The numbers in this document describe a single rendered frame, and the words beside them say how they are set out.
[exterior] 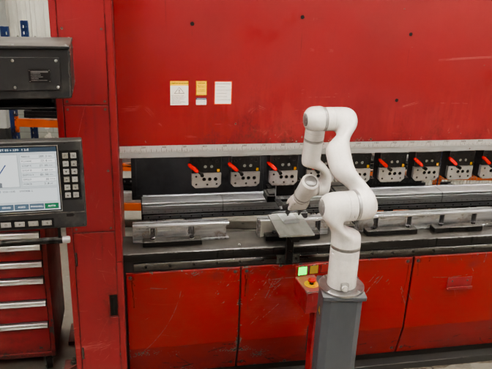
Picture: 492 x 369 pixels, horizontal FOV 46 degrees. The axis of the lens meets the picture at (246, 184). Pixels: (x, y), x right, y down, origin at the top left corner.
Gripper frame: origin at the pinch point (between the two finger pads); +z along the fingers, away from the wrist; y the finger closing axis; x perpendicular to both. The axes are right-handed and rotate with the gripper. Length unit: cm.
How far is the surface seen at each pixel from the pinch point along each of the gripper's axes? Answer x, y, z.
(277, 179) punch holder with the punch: -16.8, 6.4, -4.4
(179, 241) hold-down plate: 3, 57, 19
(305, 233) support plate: 13.8, -2.6, -3.0
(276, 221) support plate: 1.4, 7.6, 7.4
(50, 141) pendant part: -5, 112, -66
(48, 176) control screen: 4, 114, -55
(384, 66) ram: -52, -46, -51
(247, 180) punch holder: -17.7, 22.2, -3.8
